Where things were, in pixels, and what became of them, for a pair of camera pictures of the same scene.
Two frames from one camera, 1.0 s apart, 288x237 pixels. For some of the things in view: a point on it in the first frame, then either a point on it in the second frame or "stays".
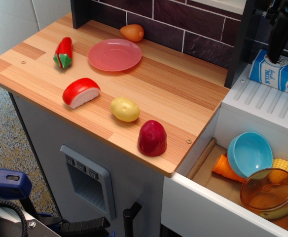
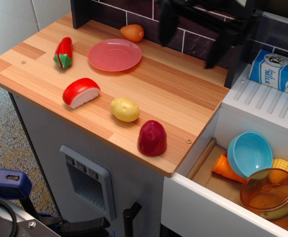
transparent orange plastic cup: (274, 194) stays
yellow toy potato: (125, 109) stays
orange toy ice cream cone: (223, 167) stays
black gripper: (282, 14) to (232, 16)
